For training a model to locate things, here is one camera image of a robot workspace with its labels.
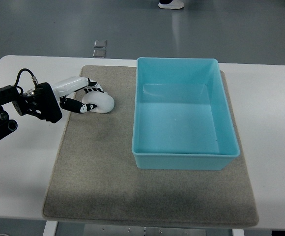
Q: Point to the white shoe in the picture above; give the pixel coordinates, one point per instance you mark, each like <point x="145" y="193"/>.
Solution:
<point x="171" y="4"/>

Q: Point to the upper metal floor plate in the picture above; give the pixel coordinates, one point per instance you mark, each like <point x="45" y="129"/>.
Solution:
<point x="100" y="43"/>

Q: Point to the grey felt mat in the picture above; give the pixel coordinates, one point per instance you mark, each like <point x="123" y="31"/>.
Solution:
<point x="95" y="178"/>

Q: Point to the lower metal floor plate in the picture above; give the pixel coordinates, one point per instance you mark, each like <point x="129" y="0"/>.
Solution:
<point x="99" y="53"/>

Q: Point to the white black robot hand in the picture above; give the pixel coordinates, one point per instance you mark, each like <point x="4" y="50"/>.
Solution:
<point x="45" y="101"/>

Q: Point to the white bunny head toy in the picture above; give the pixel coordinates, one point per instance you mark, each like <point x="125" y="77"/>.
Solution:
<point x="98" y="102"/>

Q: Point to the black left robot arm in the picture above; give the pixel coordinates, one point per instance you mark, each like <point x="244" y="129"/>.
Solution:
<point x="9" y="94"/>

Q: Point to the metal floor plate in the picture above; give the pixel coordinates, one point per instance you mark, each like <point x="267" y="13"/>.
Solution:
<point x="100" y="43"/>
<point x="99" y="53"/>

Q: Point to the blue plastic box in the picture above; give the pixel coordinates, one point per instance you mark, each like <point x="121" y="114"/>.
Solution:
<point x="182" y="118"/>

